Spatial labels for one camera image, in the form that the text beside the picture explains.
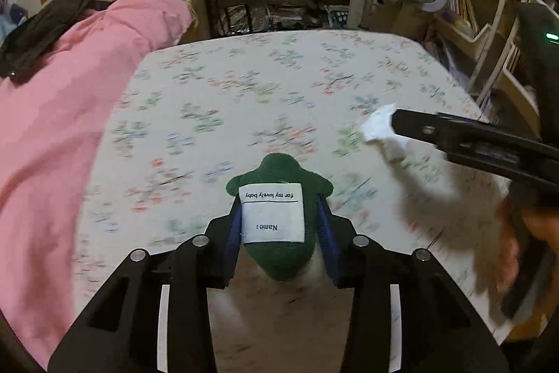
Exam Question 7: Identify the white paper scrap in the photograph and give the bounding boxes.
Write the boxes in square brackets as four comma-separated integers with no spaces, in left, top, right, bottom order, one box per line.
[361,104,412,162]

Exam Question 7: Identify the floral tablecloth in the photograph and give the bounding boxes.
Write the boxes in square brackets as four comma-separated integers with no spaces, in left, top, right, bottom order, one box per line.
[72,30,516,373]

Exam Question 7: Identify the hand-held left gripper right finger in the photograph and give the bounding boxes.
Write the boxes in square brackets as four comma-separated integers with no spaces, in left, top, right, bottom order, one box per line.
[317,197,509,373]

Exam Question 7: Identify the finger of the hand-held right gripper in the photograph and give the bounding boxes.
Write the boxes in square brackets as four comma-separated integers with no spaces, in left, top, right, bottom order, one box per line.
[392,108,544,164]
[444,146,544,199]

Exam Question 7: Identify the bags under desk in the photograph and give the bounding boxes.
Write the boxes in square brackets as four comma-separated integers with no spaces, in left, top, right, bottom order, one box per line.
[217,0,351,36]

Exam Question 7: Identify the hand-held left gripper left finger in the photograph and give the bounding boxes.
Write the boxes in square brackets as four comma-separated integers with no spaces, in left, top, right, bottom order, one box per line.
[47,198,244,373]

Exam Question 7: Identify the white bookshelf with books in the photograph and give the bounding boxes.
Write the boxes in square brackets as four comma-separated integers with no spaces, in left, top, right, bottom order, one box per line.
[430,0,559,124]

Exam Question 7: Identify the person's right hand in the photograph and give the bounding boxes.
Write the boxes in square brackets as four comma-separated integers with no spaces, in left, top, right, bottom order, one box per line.
[495,200,559,297]

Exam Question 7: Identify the green plush toy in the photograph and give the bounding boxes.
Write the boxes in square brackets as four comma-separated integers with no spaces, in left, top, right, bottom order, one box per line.
[226,153,334,281]

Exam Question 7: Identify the pink blanket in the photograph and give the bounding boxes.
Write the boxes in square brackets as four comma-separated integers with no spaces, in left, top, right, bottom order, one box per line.
[0,0,195,369]

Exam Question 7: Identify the black garment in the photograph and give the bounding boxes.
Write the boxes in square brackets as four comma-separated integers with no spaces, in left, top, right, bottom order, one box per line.
[0,0,110,82]

